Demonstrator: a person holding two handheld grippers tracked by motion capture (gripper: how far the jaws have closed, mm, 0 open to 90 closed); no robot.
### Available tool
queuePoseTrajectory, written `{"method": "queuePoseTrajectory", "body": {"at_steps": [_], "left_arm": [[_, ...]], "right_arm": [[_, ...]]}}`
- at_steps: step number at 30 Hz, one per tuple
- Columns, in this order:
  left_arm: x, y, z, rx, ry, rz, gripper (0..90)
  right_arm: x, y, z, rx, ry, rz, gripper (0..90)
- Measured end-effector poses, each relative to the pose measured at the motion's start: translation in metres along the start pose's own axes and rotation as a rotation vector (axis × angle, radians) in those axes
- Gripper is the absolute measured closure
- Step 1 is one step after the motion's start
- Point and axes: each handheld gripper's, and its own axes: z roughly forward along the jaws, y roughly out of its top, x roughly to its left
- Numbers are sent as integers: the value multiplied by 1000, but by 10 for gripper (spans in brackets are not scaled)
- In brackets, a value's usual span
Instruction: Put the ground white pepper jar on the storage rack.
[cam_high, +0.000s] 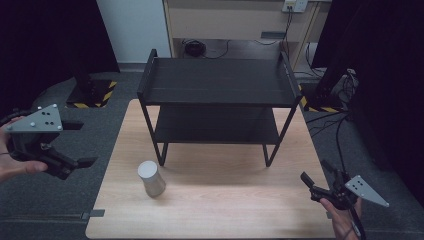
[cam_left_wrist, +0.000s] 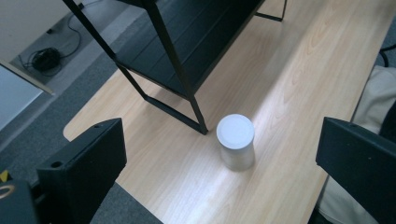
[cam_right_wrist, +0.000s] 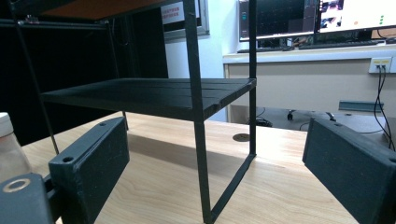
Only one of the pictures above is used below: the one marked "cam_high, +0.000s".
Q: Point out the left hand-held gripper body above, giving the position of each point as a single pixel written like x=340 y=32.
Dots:
x=36 y=123

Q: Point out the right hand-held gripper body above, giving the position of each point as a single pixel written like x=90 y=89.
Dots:
x=343 y=195

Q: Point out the grey cylindrical cup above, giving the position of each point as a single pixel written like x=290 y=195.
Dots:
x=151 y=180

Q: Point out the black two-tier metal rack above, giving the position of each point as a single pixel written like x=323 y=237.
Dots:
x=216 y=83

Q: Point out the person's right hand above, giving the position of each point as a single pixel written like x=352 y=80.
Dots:
x=345 y=223

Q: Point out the person's left hand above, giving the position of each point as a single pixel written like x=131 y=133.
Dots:
x=13 y=166

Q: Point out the stand base with striped tape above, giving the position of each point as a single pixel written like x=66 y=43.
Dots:
x=95 y=95
x=320 y=106

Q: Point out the grey tape strip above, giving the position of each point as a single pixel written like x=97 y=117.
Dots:
x=94 y=213

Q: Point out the black curtain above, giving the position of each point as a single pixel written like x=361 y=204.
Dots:
x=50 y=43
x=386 y=83

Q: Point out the white wall socket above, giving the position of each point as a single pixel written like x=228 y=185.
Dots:
x=295 y=5

